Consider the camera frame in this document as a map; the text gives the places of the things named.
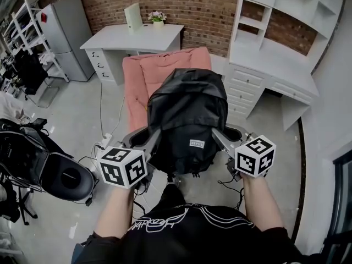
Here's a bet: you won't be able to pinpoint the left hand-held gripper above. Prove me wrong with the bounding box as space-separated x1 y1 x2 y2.
99 127 163 194

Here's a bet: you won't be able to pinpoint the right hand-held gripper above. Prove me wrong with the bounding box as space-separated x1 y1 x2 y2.
211 124 277 183

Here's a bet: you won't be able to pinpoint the pink cushioned lounge chair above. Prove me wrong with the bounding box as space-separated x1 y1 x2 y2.
122 47 213 133

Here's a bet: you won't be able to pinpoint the black backpack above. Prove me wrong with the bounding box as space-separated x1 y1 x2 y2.
146 68 229 179

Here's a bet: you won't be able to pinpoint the person's right forearm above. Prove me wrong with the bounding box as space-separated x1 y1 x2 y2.
240 172 284 231

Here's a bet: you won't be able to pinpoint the person's left forearm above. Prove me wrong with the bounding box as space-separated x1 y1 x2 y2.
97 185 136 239

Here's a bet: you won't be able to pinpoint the white power strip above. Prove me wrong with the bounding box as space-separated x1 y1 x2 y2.
100 132 114 149

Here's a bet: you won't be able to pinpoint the white desk with hutch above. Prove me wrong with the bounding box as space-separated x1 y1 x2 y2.
223 0 346 132

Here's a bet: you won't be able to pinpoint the clear glass tray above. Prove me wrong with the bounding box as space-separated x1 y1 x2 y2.
36 85 61 109

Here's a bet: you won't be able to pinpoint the white desk with drawers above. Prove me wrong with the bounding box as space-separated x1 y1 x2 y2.
79 23 185 86

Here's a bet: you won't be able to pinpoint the person's black printed shirt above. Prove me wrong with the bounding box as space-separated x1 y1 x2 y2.
72 185 305 264

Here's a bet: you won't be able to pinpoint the pink potted flowers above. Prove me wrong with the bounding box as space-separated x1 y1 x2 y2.
147 10 168 29

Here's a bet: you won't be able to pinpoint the dark framed window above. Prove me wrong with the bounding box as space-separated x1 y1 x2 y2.
331 144 352 264

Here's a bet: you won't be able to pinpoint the silver refrigerator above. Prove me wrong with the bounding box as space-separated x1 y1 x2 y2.
35 0 96 83

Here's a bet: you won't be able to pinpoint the black bags on rack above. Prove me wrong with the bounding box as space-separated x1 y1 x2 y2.
4 47 50 96

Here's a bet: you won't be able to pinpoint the grey floor cable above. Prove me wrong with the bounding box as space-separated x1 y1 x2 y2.
98 82 107 140

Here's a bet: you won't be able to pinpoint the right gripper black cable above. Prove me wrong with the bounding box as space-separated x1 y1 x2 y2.
218 179 246 211

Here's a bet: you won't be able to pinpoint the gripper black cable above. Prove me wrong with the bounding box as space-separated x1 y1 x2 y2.
218 179 246 211
132 187 146 217

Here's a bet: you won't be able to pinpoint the black floor cable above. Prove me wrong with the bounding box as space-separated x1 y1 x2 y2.
78 144 103 207

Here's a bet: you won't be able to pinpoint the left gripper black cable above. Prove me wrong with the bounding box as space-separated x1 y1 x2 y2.
132 187 146 217

